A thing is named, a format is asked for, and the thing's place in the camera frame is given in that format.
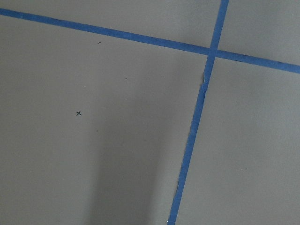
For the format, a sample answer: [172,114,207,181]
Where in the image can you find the crossing blue tape strip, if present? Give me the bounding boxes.
[166,0,229,225]

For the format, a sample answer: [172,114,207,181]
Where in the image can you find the long blue tape strip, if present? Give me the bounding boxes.
[0,8,300,74]

